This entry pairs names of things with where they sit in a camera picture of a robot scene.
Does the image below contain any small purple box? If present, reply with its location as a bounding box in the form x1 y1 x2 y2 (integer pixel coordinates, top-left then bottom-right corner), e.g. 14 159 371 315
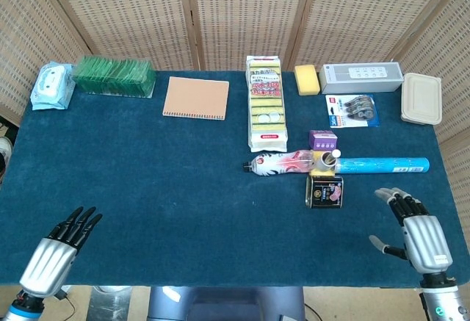
308 129 339 152

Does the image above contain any blue cylindrical roll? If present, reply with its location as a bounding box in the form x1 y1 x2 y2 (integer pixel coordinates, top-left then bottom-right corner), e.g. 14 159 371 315
334 156 431 176

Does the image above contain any woven bamboo folding screen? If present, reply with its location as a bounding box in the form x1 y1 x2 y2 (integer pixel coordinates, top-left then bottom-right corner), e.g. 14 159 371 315
0 0 470 226

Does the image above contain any blue velvet tablecloth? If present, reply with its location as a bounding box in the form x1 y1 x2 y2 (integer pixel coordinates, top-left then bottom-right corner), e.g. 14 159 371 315
0 70 470 287

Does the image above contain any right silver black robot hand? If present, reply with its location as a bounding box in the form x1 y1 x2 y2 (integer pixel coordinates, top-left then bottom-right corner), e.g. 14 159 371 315
368 187 455 275

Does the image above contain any small yellow block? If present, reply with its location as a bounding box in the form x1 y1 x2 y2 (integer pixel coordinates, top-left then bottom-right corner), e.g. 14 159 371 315
310 151 337 177

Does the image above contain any black gold meat can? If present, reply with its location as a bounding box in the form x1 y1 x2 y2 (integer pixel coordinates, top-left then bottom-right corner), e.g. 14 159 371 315
305 173 345 209

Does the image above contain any yellow sponge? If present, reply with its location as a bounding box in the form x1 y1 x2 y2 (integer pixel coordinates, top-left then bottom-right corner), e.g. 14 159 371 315
294 64 321 96

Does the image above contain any white red plastic drink bottle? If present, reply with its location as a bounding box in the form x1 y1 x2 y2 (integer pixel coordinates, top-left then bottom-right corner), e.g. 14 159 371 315
242 148 319 176

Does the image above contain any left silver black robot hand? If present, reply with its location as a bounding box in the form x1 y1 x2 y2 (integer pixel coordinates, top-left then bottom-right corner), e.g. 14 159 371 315
18 206 104 298

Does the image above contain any beige lidded food container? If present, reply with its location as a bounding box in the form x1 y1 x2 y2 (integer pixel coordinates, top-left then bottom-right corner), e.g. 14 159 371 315
399 72 444 126

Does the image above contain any correction tape blister pack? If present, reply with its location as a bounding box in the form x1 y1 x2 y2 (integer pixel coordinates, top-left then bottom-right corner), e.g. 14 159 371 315
325 93 382 130

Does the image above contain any light blue wet wipes pack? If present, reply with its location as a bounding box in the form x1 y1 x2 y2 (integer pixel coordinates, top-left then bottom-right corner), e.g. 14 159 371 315
30 60 77 112

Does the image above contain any white rectangular carton box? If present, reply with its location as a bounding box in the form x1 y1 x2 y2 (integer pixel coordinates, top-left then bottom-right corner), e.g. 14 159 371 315
318 62 405 95

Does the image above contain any yellow green sponge multipack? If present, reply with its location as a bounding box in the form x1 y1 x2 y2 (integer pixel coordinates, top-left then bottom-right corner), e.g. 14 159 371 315
245 55 289 154

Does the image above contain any white shoe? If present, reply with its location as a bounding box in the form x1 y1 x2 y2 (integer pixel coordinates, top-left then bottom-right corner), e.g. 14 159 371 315
0 135 15 170

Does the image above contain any clear box of green packets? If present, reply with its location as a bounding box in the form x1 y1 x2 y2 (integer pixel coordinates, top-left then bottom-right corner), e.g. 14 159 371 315
70 55 158 99

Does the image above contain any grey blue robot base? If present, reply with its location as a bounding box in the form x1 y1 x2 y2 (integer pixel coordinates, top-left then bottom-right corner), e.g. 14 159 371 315
146 286 306 321

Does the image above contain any shiny metal stand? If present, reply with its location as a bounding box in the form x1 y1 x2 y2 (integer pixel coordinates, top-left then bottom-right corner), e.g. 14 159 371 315
87 286 133 321

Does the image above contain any brown spiral notebook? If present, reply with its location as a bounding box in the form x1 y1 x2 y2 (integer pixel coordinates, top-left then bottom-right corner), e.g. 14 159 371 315
162 76 231 121

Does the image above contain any transparent test tube white cap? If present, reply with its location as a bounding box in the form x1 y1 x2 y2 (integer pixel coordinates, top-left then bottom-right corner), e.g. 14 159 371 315
324 148 343 165

